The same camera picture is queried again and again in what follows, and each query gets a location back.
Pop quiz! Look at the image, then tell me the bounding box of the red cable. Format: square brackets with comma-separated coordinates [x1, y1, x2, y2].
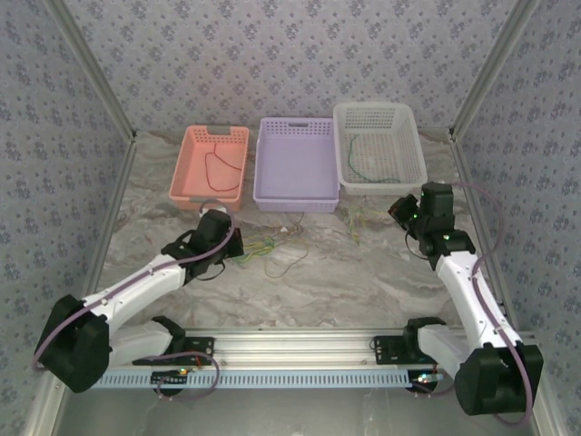
[203, 142, 242, 193]

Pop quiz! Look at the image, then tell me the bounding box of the green cable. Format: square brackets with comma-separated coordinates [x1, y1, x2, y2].
[347, 134, 403, 185]

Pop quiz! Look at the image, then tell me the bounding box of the orange plastic basket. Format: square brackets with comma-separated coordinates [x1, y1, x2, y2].
[167, 125, 251, 213]

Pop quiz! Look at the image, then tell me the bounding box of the white perforated plastic basket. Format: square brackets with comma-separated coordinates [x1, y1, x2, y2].
[332, 102, 430, 196]

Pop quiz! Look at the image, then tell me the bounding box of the purple plastic basket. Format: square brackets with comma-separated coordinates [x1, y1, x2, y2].
[252, 116, 341, 214]

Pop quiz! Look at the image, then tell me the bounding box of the small controller board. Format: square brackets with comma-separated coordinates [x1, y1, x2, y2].
[409, 371, 446, 394]
[151, 370, 191, 386]

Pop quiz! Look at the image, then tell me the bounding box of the grey metal panel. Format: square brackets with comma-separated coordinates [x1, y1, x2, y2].
[26, 388, 546, 436]

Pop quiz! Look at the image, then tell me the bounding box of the aluminium side rail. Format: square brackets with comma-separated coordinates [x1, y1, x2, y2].
[25, 131, 140, 436]
[448, 131, 564, 436]

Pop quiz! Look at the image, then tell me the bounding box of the olive yellow cable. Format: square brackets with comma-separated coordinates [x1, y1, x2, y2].
[264, 244, 310, 280]

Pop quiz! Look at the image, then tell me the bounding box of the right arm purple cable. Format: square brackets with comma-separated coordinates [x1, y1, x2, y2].
[426, 181, 535, 426]

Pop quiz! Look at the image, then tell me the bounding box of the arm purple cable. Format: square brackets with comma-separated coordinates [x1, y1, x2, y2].
[426, 181, 535, 426]
[32, 199, 237, 401]

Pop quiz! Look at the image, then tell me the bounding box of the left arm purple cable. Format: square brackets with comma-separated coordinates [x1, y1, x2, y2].
[32, 199, 237, 401]

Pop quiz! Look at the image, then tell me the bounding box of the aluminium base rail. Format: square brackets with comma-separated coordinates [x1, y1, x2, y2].
[49, 327, 537, 370]

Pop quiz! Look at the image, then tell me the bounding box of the aluminium frame post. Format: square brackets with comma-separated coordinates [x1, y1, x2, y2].
[448, 0, 542, 140]
[44, 0, 139, 140]

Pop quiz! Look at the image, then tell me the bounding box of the white slotted cable duct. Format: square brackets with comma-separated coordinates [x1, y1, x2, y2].
[90, 368, 412, 391]

